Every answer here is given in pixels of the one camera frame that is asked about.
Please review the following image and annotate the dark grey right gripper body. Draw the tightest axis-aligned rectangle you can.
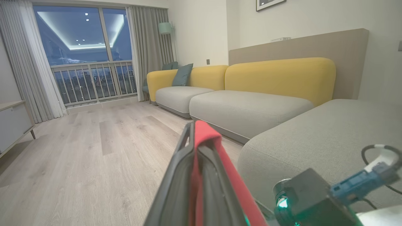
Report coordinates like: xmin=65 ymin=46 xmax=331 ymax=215
xmin=273 ymin=168 xmax=362 ymax=226

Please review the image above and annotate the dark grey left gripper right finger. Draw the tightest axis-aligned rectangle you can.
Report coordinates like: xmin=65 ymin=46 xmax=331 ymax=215
xmin=198 ymin=145 xmax=248 ymax=226

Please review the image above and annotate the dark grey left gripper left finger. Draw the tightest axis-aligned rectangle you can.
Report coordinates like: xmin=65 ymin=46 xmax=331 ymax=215
xmin=144 ymin=121 xmax=195 ymax=226

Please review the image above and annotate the grey backless sofa seat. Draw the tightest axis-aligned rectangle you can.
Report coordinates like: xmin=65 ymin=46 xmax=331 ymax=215
xmin=237 ymin=99 xmax=402 ymax=214

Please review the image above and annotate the curved yellow-backed sofa section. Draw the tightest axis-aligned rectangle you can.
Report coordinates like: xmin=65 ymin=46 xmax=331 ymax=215
xmin=146 ymin=65 xmax=229 ymax=119

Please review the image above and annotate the teal throw cushion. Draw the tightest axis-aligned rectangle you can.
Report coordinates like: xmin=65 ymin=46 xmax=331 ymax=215
xmin=171 ymin=63 xmax=194 ymax=87

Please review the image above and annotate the wide yellow-backed sofa section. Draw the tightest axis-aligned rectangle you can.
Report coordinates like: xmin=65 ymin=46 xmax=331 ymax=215
xmin=189 ymin=57 xmax=337 ymax=145

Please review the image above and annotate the grey curtain beside lamp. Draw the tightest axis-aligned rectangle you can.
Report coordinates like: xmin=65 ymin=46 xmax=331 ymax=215
xmin=125 ymin=6 xmax=175 ymax=102

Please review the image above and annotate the white balcony railing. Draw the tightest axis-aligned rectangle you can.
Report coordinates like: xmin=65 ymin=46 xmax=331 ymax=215
xmin=51 ymin=60 xmax=138 ymax=106

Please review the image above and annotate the teal shade floor lamp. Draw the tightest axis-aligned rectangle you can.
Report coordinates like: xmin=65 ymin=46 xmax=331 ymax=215
xmin=158 ymin=22 xmax=177 ymax=64

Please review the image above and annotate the white low TV cabinet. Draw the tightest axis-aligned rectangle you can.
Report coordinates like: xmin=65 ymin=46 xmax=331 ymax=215
xmin=0 ymin=100 xmax=36 ymax=159

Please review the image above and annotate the large glass window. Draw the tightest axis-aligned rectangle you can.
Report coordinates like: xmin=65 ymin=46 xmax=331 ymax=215
xmin=33 ymin=4 xmax=138 ymax=106

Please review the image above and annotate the grey curtain beside cabinet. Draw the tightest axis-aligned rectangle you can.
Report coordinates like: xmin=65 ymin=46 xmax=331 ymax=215
xmin=0 ymin=0 xmax=68 ymax=124

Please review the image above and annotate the blue cable connector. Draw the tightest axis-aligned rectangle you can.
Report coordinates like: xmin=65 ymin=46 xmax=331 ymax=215
xmin=330 ymin=162 xmax=401 ymax=206

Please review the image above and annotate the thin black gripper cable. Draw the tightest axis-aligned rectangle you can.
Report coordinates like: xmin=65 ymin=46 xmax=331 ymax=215
xmin=361 ymin=144 xmax=402 ymax=210

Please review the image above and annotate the beige upholstered wall panel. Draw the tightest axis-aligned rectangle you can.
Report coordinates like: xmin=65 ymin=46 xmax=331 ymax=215
xmin=229 ymin=28 xmax=370 ymax=100

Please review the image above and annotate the framed wall picture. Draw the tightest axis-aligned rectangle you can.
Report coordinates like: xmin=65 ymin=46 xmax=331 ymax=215
xmin=256 ymin=0 xmax=287 ymax=12

